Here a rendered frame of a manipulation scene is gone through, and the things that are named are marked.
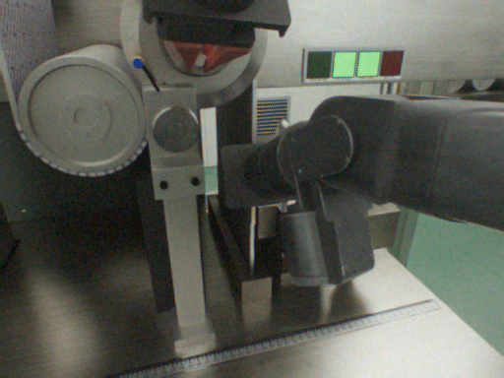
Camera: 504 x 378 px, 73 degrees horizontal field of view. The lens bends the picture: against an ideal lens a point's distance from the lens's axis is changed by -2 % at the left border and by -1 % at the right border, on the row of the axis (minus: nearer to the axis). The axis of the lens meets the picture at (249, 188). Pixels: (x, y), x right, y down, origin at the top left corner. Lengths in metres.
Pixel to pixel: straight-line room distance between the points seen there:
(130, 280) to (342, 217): 0.40
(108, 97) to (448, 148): 0.31
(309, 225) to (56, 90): 0.28
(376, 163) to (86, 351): 0.41
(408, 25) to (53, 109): 0.74
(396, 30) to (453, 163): 0.72
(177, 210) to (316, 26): 0.53
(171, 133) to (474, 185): 0.22
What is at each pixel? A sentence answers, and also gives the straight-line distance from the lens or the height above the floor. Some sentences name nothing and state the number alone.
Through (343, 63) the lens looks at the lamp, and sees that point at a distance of 0.81.
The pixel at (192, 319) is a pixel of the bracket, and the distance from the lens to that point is 0.48.
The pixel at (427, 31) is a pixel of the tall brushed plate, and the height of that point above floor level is 1.25.
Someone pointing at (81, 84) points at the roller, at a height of 1.21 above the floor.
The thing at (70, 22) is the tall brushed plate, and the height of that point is 1.27.
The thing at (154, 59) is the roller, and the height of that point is 1.23.
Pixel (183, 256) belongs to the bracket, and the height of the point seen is 1.02.
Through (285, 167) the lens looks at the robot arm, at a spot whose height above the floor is 1.16.
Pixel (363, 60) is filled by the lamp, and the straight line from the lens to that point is 0.84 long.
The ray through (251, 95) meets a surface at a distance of 0.41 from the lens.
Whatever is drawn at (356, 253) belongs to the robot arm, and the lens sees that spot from 0.27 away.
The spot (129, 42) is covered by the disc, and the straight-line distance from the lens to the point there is 0.38.
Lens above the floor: 1.26
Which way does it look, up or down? 25 degrees down
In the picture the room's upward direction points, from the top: straight up
